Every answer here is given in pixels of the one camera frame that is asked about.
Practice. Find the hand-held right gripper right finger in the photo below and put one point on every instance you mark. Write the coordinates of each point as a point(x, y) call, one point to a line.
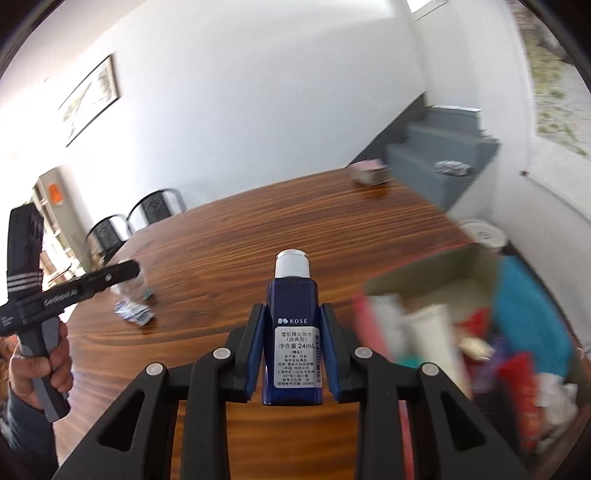
point(330, 350)

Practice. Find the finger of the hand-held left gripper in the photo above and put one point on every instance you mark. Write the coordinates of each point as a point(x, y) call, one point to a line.
point(115, 274)

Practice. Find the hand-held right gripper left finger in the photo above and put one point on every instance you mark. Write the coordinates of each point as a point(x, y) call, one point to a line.
point(256, 350)

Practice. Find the dark blue bottle white cap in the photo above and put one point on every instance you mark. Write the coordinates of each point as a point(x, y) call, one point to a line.
point(293, 300)

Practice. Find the red rectangular box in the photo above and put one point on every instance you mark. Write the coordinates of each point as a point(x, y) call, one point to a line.
point(438, 272)

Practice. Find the teal cloth pouch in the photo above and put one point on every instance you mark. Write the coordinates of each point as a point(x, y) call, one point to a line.
point(531, 314)

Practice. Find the person's left forearm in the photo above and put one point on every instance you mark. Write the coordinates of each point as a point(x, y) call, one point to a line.
point(23, 438)

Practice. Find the person's left hand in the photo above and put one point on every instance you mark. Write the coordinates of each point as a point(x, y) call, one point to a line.
point(60, 364)

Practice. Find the black metal chair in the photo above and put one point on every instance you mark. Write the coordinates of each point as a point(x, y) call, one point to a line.
point(108, 237)
point(157, 205)

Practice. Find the wooden desk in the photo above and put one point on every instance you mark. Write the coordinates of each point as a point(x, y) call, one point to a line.
point(231, 240)

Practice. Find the small pink box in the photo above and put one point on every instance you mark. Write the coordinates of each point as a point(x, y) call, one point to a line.
point(369, 171)

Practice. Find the red snack packet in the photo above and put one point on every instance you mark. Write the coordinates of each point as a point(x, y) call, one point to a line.
point(517, 387)

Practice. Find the grey staircase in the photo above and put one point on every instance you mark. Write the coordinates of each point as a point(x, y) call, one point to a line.
point(429, 152)

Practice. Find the white crumpled plastic bag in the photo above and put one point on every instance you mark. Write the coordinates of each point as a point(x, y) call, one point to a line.
point(556, 397)

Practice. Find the hanging landscape scroll painting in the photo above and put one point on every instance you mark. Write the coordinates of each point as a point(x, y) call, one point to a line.
point(554, 92)

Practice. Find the orange wall sign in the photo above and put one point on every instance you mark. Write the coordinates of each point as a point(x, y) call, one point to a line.
point(56, 194)

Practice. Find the framed wall picture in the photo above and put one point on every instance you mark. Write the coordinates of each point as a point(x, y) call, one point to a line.
point(90, 97)

